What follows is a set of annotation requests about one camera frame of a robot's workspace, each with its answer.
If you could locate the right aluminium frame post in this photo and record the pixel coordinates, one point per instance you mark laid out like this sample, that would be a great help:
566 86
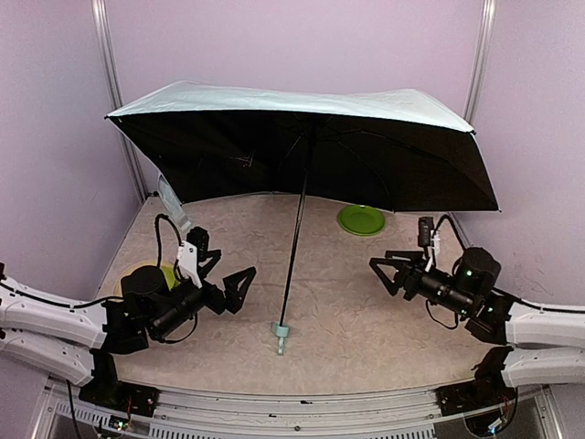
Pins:
483 44

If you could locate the green bowl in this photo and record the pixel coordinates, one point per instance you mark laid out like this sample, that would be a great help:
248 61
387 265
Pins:
170 277

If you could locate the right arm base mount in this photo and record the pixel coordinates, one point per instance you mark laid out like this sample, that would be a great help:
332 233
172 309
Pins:
487 388

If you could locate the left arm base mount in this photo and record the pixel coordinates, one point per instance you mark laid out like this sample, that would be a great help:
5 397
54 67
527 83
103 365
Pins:
107 391

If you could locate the left aluminium frame post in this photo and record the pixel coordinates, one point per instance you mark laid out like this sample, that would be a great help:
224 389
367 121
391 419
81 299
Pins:
101 23

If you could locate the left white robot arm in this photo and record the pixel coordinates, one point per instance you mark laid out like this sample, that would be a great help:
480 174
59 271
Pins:
78 340

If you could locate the green plate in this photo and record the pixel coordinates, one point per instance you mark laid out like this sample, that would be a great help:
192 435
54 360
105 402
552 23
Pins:
361 220

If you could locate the beige plate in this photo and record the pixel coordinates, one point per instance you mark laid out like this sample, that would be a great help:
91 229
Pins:
122 269

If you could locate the aluminium front rail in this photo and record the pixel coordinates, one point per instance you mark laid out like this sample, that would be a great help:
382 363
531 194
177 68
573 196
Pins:
414 413

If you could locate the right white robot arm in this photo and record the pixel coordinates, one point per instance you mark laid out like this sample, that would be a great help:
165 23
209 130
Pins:
531 343

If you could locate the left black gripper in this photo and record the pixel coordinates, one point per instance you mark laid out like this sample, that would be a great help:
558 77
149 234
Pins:
213 294

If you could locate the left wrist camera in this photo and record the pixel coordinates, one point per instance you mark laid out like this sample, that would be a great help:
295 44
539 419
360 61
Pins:
199 238

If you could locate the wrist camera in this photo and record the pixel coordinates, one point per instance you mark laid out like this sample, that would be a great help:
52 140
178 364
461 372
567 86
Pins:
199 238
425 230

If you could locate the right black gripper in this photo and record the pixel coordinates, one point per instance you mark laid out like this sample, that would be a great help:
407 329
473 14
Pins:
407 278

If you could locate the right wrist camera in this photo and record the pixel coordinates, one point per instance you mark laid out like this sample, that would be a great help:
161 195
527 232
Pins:
425 230

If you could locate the mint green folding umbrella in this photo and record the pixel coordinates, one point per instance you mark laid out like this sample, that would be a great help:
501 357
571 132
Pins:
402 150

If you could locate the aluminium frame post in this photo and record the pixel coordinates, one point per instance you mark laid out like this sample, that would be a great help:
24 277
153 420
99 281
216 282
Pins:
101 23
483 44

